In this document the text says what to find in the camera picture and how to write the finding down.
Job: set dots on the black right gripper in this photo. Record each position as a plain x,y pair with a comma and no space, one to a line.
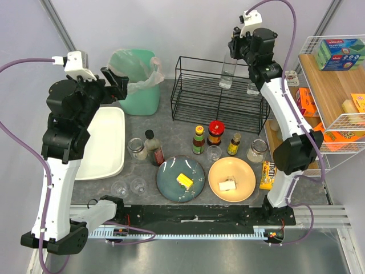
236,45

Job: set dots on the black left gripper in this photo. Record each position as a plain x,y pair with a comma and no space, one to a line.
100,86

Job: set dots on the glass oil bottle gold spout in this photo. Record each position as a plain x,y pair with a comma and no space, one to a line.
228,71

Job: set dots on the dark vinegar bottle black cap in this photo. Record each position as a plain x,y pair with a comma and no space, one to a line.
154,148

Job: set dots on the chili sauce jar red lid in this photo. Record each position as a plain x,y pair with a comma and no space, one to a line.
215,131

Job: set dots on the sauce bottle yellow cap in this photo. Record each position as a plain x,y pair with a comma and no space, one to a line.
198,140

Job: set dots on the small yellow label bottle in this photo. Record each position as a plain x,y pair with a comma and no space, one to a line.
234,144

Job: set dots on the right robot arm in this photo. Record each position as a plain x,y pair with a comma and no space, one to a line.
300,143

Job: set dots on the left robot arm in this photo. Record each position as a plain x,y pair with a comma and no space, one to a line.
73,103

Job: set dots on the green trash bin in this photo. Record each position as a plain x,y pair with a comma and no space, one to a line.
142,103

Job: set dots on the clear pink bin liner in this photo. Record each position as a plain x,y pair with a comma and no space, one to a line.
142,67

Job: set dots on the white chocolate box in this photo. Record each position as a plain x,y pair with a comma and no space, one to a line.
292,78

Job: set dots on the glass jar with white powder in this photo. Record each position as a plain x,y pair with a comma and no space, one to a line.
137,150

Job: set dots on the white rectangular basin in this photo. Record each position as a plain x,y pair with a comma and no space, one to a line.
105,150

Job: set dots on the orange box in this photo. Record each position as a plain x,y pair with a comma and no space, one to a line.
305,103

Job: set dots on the green sponge pack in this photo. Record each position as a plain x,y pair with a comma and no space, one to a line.
340,54

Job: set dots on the clear drinking glass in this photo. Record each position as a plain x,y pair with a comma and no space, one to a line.
138,186
120,189

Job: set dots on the glass jar right side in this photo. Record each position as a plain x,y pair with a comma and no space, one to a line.
257,151

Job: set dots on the small clear glass cup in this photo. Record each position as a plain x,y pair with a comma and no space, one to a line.
213,153

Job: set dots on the blue ceramic plate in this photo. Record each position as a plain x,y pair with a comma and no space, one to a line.
168,172

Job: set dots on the yellow butter block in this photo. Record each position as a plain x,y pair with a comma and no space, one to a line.
184,181

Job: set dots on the beige round plate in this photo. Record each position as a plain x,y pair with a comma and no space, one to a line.
235,169

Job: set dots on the yellow sponge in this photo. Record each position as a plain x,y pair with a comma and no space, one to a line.
349,107

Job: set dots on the yellow M&Ms candy bag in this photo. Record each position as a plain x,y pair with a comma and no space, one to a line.
269,171

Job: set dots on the yellow orange packet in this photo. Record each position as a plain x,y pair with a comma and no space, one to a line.
359,101

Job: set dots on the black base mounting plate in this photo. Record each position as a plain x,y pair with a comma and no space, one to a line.
201,218

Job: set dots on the white food block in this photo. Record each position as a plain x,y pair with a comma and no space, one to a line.
227,185

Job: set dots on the orange snack bag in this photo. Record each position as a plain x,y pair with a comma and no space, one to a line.
340,141

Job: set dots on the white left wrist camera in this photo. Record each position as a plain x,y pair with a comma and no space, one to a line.
75,65

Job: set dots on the black wire rack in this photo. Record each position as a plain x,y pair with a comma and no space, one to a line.
198,98

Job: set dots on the white wire shelf unit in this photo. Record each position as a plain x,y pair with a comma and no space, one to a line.
329,90

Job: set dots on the white cable duct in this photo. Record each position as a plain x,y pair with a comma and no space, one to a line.
110,232

